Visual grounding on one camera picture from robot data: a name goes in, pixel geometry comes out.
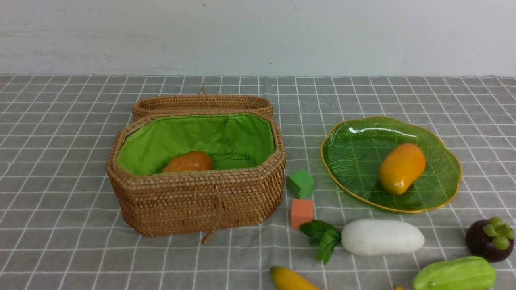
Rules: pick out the yellow banana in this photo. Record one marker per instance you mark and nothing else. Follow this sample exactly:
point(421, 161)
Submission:
point(286, 279)

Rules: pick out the woven rattan basket lid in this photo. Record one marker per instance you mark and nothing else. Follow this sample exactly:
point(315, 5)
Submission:
point(201, 103)

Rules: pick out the green foam cube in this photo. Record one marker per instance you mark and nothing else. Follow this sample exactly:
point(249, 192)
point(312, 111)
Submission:
point(300, 184)

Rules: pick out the woven rattan basket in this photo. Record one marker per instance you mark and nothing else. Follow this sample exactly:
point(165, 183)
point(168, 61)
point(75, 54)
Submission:
point(243, 189)

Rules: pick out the green glass leaf plate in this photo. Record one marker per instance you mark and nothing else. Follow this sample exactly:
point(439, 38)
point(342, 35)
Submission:
point(353, 153)

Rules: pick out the green cucumber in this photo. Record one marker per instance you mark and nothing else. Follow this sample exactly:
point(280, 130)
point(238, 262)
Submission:
point(465, 273)

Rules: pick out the orange yellow mango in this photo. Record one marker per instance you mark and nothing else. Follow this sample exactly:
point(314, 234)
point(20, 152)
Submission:
point(401, 168)

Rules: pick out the white radish with leaves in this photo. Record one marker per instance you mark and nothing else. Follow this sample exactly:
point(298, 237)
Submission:
point(364, 237)

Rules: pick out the purple mangosteen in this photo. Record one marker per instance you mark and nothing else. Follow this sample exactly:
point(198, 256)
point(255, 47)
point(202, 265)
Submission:
point(491, 239)

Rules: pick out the orange foam cube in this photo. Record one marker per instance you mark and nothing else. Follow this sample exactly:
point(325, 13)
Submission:
point(302, 211)

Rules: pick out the brown potato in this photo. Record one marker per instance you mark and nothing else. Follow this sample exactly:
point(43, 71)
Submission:
point(190, 162)

